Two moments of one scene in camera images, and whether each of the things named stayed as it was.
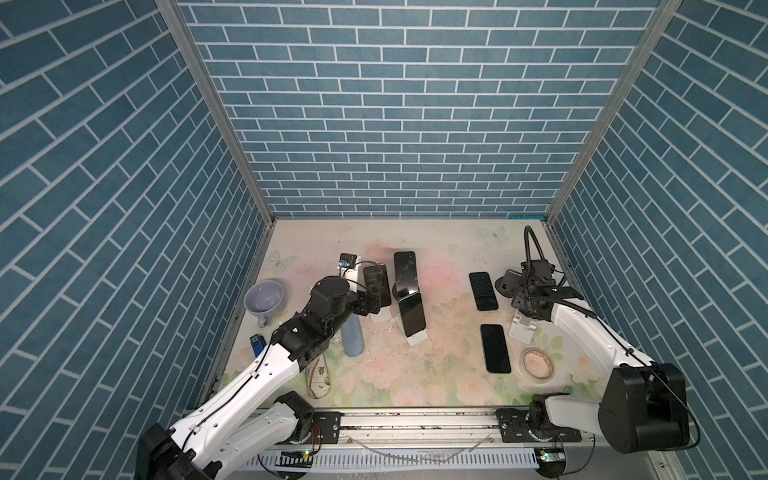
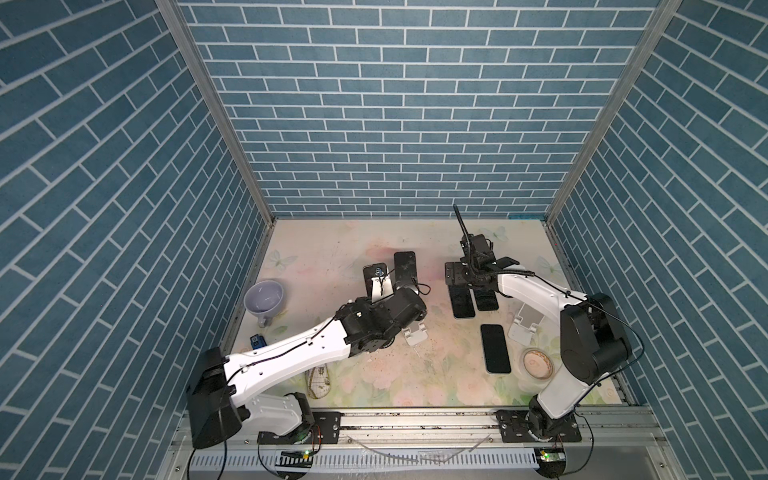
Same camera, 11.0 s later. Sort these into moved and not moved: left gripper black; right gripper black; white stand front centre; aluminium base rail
Moved: left gripper black; right gripper black
Not moved: aluminium base rail; white stand front centre
